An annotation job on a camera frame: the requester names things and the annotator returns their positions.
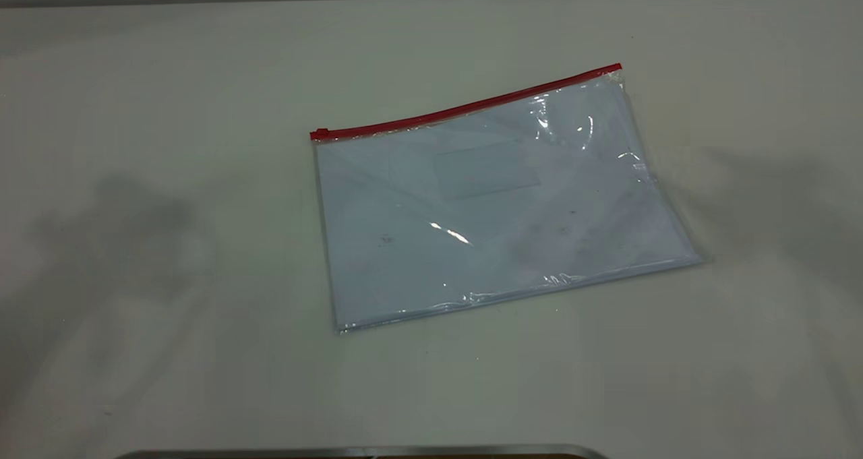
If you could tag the clear plastic zip bag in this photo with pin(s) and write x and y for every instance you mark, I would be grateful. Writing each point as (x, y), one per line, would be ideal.
(499, 209)

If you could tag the red zipper slider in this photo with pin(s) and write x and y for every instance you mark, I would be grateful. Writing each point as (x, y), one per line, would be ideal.
(319, 134)

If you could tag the white paper sheets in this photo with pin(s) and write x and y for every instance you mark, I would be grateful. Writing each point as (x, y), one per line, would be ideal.
(485, 230)

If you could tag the grey metal rim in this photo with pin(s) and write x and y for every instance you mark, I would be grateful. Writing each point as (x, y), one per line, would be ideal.
(364, 452)

